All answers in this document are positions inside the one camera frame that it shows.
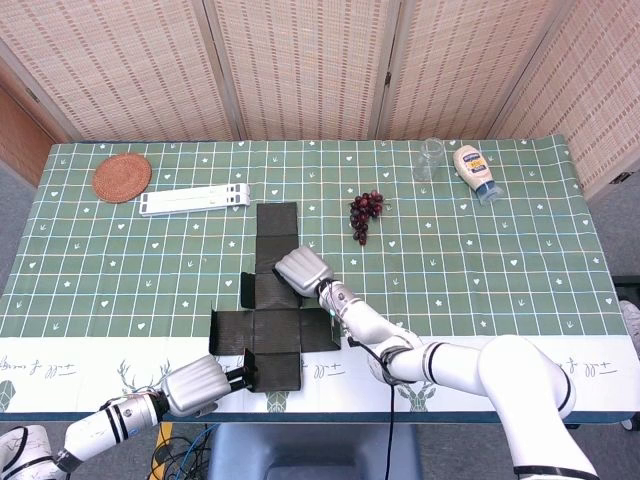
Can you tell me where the grey pink fabric item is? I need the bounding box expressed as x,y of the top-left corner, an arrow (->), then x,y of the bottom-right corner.
619,299 -> 640,351

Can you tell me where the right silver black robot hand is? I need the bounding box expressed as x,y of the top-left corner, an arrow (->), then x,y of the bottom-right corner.
272,245 -> 335,299

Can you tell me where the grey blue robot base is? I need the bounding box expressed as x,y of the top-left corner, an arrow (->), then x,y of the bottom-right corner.
207,423 -> 423,480

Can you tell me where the black cardboard box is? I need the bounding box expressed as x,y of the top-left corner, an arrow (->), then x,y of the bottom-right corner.
208,202 -> 343,395

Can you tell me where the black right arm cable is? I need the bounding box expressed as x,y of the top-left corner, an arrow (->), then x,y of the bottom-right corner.
347,337 -> 397,480

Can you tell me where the green checked deer tablecloth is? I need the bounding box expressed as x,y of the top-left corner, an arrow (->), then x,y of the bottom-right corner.
0,134 -> 634,416

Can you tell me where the clear plastic cup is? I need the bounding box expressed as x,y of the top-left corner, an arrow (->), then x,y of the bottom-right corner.
412,138 -> 445,183

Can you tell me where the bunch of dark red grapes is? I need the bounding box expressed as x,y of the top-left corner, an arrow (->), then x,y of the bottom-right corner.
348,189 -> 387,246

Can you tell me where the mayonnaise squeeze bottle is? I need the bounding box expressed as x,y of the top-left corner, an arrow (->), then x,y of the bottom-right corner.
452,144 -> 505,206

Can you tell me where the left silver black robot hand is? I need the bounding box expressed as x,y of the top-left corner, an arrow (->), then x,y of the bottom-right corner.
160,353 -> 259,419

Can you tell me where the tangle of floor cables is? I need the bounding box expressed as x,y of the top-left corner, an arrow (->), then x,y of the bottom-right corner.
149,423 -> 216,480

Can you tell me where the round woven rattan coaster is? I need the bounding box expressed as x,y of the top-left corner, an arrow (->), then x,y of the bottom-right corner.
91,153 -> 153,204

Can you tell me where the brown wooden panel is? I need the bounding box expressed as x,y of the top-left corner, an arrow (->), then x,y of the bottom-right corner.
0,84 -> 56,187

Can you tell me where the white folding stand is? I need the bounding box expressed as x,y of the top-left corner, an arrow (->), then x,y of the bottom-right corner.
139,183 -> 252,217

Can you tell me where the woven bamboo folding screen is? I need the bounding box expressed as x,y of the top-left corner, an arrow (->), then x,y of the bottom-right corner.
0,0 -> 640,201

